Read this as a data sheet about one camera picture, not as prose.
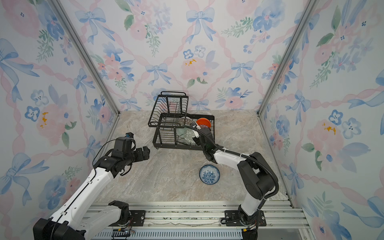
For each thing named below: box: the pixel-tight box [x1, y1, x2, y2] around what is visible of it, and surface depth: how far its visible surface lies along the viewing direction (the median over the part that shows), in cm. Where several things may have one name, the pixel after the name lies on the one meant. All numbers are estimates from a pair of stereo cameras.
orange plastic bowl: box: [196, 117, 212, 128], surface depth 105 cm
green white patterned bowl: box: [179, 128, 199, 145], surface depth 95 cm
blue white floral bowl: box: [199, 164, 221, 185], surface depth 88 cm
